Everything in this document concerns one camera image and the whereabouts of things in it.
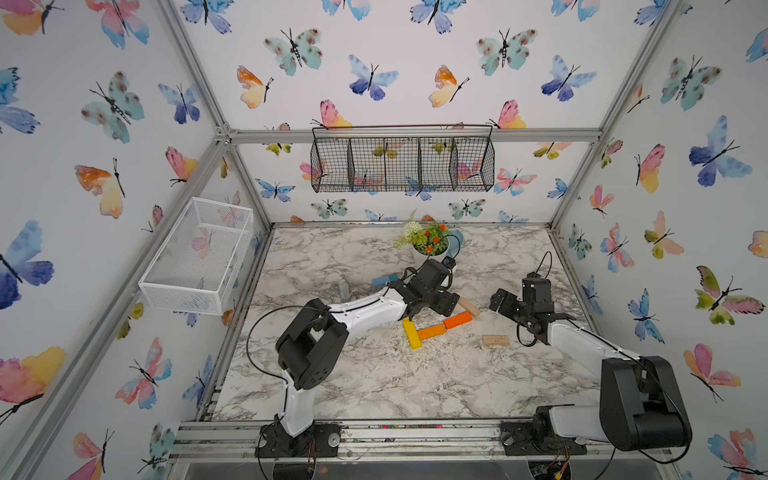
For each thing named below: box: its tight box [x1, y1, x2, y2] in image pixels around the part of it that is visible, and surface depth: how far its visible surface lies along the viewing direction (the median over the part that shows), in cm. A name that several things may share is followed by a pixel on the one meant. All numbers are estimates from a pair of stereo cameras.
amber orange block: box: [417, 324, 446, 341], surface depth 95 cm
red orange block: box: [444, 311, 473, 329], surface depth 97 cm
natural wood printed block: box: [482, 335, 510, 346], surface depth 92 cm
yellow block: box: [402, 317, 422, 350], surface depth 93 cm
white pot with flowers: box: [393, 208, 451, 266], surface depth 99 cm
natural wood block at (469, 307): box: [458, 298, 480, 317], surface depth 100 cm
